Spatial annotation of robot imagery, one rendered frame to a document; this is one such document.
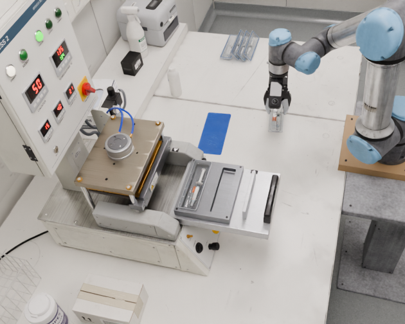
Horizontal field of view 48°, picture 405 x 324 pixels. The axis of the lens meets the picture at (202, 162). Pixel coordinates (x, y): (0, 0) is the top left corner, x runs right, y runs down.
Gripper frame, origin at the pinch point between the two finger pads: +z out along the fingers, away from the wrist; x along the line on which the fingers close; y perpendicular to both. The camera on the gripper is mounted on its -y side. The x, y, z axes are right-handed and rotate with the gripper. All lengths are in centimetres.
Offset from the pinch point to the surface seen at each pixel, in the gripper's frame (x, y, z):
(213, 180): 17, -49, -18
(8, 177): 95, -43, -2
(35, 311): 61, -92, -8
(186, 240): 23, -65, -8
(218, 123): 23.7, -0.8, 6.1
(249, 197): 5, -56, -20
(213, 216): 15, -62, -18
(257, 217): 2, -60, -16
